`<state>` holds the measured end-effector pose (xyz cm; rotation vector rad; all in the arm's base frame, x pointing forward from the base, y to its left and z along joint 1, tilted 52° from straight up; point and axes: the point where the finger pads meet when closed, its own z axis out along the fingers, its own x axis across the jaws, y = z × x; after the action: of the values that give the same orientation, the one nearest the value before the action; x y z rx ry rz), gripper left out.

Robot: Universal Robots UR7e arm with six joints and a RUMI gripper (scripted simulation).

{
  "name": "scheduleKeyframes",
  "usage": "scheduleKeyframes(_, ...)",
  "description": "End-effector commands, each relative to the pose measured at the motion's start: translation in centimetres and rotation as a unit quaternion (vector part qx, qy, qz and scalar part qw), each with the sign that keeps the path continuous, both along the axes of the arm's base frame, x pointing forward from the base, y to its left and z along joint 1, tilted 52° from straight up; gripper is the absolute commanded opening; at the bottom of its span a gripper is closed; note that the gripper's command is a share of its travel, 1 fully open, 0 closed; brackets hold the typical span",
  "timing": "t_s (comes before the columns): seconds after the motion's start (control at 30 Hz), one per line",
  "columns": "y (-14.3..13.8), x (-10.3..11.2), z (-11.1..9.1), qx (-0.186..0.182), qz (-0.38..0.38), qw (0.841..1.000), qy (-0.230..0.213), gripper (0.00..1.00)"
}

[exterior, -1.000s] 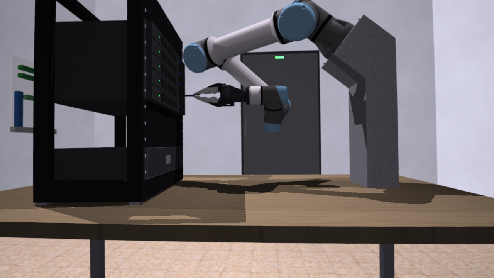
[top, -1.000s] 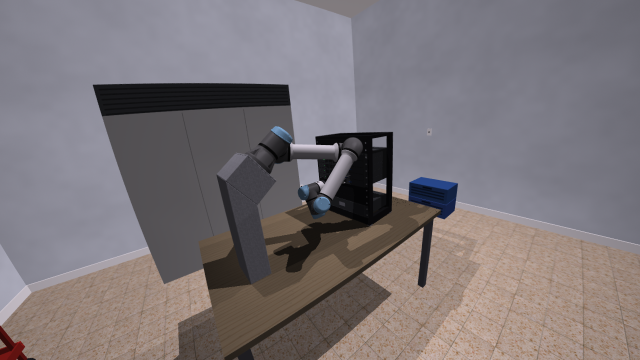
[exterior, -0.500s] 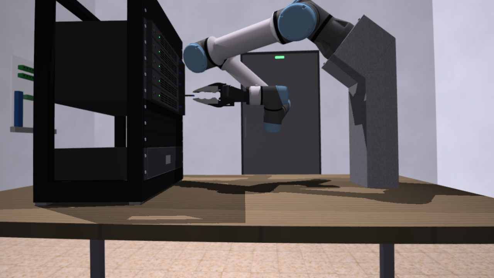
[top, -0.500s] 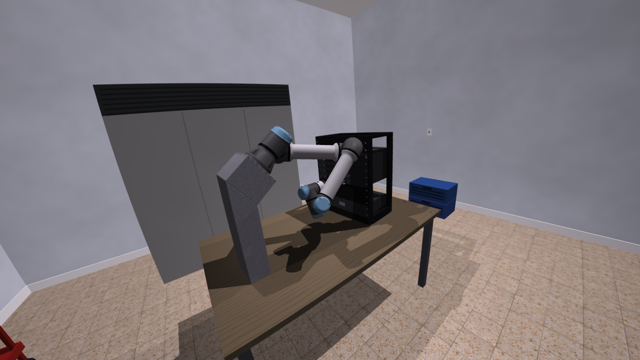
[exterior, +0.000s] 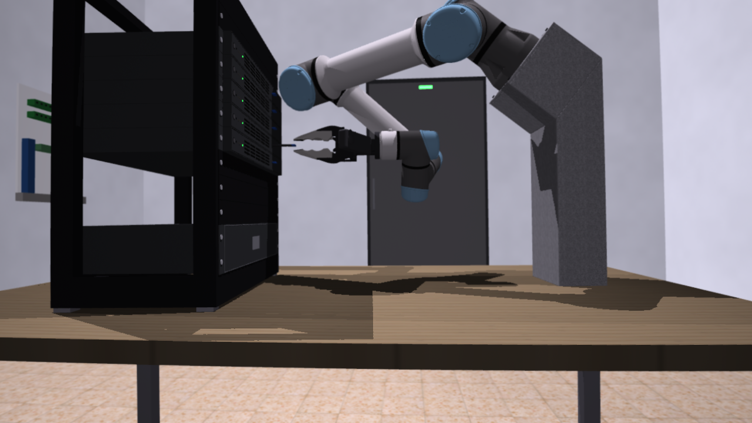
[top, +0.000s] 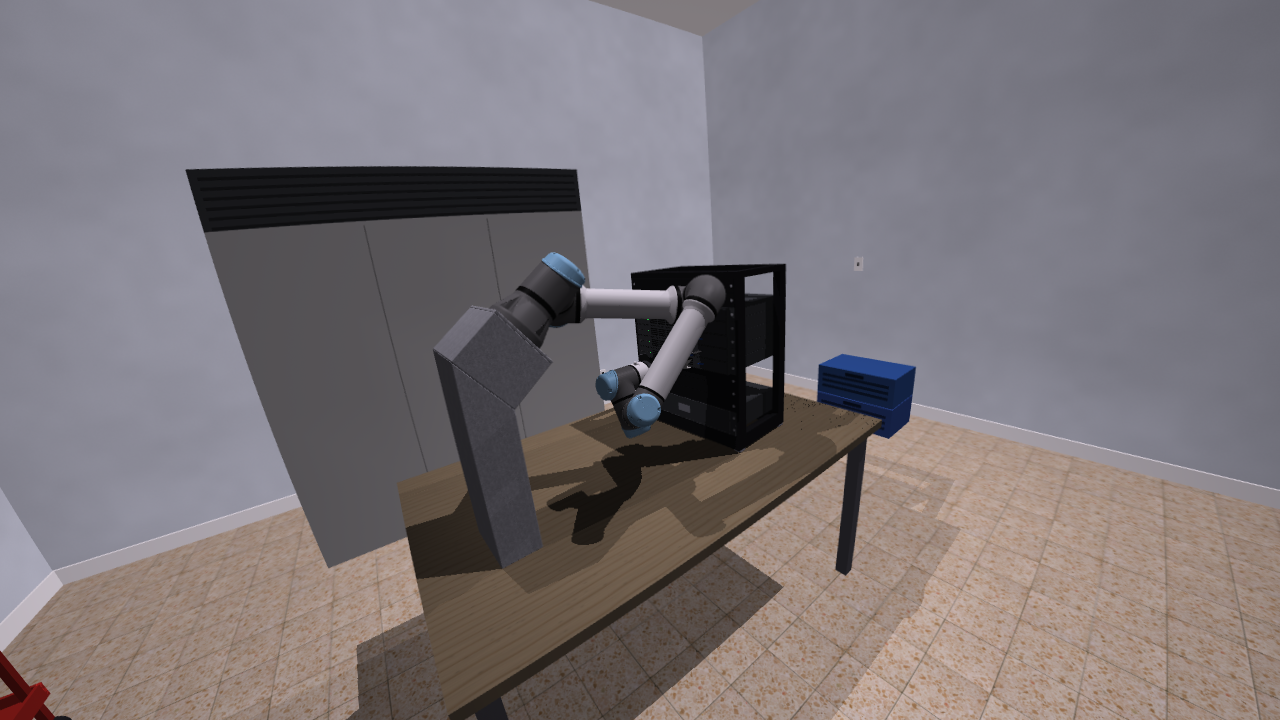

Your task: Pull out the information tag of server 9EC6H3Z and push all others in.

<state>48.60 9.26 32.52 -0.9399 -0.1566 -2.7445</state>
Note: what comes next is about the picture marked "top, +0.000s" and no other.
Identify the black server rack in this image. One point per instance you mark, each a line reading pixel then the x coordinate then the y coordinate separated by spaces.
pixel 713 399

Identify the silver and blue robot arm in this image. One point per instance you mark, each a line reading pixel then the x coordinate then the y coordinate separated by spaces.
pixel 550 297

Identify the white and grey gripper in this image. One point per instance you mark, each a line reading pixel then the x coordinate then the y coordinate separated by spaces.
pixel 685 366

